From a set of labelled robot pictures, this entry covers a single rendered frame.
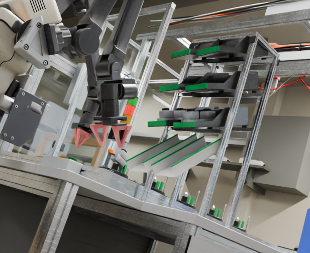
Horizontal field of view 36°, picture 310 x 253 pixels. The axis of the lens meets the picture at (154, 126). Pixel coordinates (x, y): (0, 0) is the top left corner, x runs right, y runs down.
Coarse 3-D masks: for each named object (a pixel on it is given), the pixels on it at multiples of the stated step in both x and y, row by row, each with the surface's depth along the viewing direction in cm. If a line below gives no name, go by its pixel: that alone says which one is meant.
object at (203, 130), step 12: (192, 60) 209; (204, 60) 204; (216, 60) 199; (228, 60) 194; (240, 60) 190; (252, 60) 208; (264, 60) 204; (180, 96) 206; (192, 96) 201; (204, 96) 196; (216, 96) 191; (228, 96) 187; (252, 96) 201; (192, 132) 193; (204, 132) 187; (216, 132) 183
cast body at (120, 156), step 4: (116, 152) 213; (120, 152) 211; (124, 152) 211; (112, 156) 210; (116, 156) 208; (120, 156) 209; (124, 156) 211; (128, 156) 212; (112, 160) 211; (116, 160) 208; (120, 160) 209; (124, 160) 211; (120, 164) 210; (124, 164) 211
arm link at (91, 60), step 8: (88, 0) 188; (88, 8) 189; (80, 16) 193; (88, 56) 196; (96, 56) 198; (88, 64) 198; (88, 72) 199; (88, 80) 201; (96, 80) 198; (88, 88) 202; (96, 88) 198; (96, 96) 200
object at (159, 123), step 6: (186, 108) 207; (192, 108) 209; (198, 108) 194; (216, 108) 200; (162, 120) 186; (168, 120) 186; (174, 120) 187; (180, 120) 189; (150, 126) 194; (156, 126) 190
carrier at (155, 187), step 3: (168, 177) 226; (153, 180) 226; (141, 183) 229; (144, 183) 222; (153, 183) 226; (156, 183) 231; (159, 183) 231; (162, 183) 228; (165, 183) 225; (153, 186) 225; (156, 186) 230; (159, 186) 229; (162, 186) 229; (165, 186) 225; (153, 189) 219; (156, 189) 220; (159, 189) 228; (159, 192) 220; (162, 192) 222; (177, 201) 222
